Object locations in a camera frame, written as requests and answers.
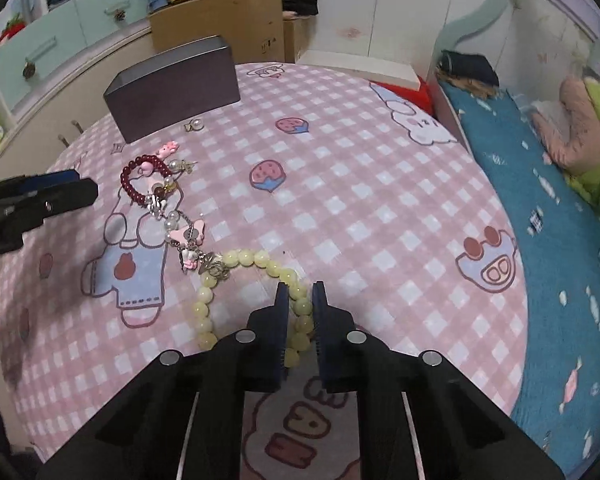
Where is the pink checkered tablecloth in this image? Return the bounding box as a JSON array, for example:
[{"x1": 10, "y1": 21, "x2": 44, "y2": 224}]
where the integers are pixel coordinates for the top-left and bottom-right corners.
[{"x1": 0, "y1": 62, "x2": 531, "y2": 480}]

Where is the red storage box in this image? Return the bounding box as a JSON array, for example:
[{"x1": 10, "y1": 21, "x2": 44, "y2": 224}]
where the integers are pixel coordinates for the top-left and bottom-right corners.
[{"x1": 370, "y1": 76, "x2": 433, "y2": 113}]

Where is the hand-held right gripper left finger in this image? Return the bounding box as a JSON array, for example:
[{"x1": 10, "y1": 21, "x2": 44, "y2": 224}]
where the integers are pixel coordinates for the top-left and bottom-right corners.
[{"x1": 35, "y1": 282, "x2": 288, "y2": 480}]

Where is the grey jewelry box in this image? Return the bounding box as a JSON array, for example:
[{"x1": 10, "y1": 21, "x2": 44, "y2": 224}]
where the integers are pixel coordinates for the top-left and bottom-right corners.
[{"x1": 103, "y1": 36, "x2": 241, "y2": 144}]

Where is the dark red bead bracelet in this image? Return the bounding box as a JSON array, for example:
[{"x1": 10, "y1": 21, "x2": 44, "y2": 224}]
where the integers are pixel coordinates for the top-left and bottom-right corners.
[{"x1": 120, "y1": 156, "x2": 173, "y2": 208}]

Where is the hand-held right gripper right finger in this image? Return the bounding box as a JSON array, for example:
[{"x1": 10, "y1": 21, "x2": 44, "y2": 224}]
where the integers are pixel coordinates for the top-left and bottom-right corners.
[{"x1": 312, "y1": 281, "x2": 566, "y2": 480}]

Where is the red strawberry plush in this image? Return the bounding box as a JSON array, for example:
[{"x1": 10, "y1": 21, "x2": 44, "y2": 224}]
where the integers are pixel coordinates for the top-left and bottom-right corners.
[{"x1": 0, "y1": 12, "x2": 26, "y2": 45}]

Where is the small cardboard box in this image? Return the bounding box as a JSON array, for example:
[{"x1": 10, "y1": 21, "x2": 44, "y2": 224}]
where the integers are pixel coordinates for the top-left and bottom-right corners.
[{"x1": 282, "y1": 17, "x2": 312, "y2": 63}]

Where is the white low cabinet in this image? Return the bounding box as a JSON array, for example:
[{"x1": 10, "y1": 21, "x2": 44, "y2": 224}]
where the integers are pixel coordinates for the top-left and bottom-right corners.
[{"x1": 0, "y1": 25, "x2": 156, "y2": 186}]

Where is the teal drawer cabinet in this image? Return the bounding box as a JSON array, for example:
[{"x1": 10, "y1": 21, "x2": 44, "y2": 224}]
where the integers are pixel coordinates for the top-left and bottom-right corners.
[{"x1": 0, "y1": 0, "x2": 151, "y2": 126}]

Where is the teal bunk bed frame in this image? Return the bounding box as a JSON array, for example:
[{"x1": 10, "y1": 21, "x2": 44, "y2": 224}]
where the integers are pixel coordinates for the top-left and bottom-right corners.
[{"x1": 430, "y1": 0, "x2": 516, "y2": 136}]

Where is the blue bed sheet mattress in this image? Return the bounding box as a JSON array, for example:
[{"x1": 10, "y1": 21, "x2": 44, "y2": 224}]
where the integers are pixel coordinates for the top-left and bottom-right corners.
[{"x1": 437, "y1": 80, "x2": 600, "y2": 476}]

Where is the tan folded blanket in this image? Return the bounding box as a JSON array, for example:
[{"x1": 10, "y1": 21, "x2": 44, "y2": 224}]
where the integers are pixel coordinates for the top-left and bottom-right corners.
[{"x1": 452, "y1": 77, "x2": 498, "y2": 101}]

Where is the pink and green plush pillow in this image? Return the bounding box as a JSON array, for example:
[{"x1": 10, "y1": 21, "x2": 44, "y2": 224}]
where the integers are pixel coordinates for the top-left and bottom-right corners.
[{"x1": 532, "y1": 74, "x2": 600, "y2": 216}]

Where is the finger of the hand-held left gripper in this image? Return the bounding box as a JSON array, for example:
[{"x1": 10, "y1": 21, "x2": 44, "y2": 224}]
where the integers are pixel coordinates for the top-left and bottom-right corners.
[
  {"x1": 0, "y1": 170, "x2": 82, "y2": 198},
  {"x1": 0, "y1": 178, "x2": 100, "y2": 233}
]

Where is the white wardrobe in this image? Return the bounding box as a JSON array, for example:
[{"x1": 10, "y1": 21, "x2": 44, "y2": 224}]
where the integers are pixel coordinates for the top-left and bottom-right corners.
[{"x1": 215, "y1": 0, "x2": 506, "y2": 68}]

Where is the yellow bead bracelet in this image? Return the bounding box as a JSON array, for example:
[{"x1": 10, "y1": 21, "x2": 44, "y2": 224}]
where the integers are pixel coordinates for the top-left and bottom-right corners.
[{"x1": 192, "y1": 249, "x2": 315, "y2": 367}]

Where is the white board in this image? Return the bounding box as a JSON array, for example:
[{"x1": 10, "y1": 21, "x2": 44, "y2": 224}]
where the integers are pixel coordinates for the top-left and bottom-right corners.
[{"x1": 296, "y1": 50, "x2": 417, "y2": 88}]

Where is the pearl bracelet with pink charms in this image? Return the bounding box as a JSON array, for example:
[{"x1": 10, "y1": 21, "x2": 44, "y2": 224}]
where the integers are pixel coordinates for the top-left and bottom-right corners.
[{"x1": 147, "y1": 159, "x2": 231, "y2": 281}]

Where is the large cardboard box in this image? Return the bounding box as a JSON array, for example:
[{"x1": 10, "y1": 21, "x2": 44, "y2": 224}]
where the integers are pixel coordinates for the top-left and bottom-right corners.
[{"x1": 149, "y1": 0, "x2": 286, "y2": 64}]

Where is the dark folded clothing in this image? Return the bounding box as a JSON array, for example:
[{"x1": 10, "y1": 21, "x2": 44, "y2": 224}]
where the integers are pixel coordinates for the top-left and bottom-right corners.
[{"x1": 437, "y1": 50, "x2": 501, "y2": 86}]

